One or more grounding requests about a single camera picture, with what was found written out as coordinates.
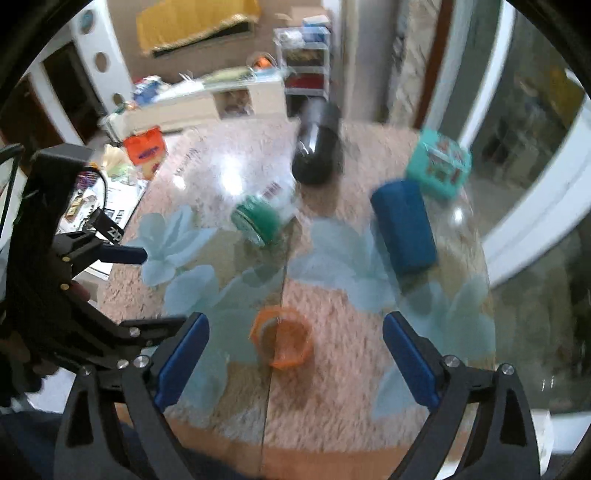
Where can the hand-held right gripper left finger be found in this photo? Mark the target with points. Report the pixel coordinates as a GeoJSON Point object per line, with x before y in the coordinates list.
{"type": "Point", "coordinates": [182, 360]}

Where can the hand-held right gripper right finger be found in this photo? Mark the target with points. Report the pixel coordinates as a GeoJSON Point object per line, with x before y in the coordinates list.
{"type": "Point", "coordinates": [411, 364]}

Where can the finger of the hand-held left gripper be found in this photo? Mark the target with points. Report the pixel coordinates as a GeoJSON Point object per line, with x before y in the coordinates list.
{"type": "Point", "coordinates": [138, 333]}
{"type": "Point", "coordinates": [124, 254]}

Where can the orange cup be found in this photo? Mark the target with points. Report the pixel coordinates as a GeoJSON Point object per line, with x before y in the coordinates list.
{"type": "Point", "coordinates": [295, 357]}

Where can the papers on floor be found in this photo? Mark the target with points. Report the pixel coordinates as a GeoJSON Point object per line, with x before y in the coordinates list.
{"type": "Point", "coordinates": [124, 194]}

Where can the orange packet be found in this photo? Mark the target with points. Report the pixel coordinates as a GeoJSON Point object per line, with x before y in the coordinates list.
{"type": "Point", "coordinates": [145, 147]}

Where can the blue case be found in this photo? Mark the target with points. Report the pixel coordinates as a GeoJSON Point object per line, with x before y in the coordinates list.
{"type": "Point", "coordinates": [404, 230]}

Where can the clear jar with green lid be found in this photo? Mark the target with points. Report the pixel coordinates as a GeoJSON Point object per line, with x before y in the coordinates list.
{"type": "Point", "coordinates": [256, 217]}

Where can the white low table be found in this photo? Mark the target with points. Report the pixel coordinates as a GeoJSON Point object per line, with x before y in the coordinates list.
{"type": "Point", "coordinates": [184, 110]}

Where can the teal printed box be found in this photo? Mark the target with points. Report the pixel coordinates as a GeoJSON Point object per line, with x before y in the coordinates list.
{"type": "Point", "coordinates": [422, 161]}

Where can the black cylindrical bottle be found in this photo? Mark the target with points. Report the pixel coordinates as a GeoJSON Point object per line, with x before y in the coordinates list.
{"type": "Point", "coordinates": [318, 152]}

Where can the yellow blanket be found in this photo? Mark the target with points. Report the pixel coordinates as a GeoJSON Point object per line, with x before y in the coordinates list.
{"type": "Point", "coordinates": [198, 23]}

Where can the white storage rack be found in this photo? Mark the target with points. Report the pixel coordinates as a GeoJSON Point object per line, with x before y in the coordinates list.
{"type": "Point", "coordinates": [304, 44]}

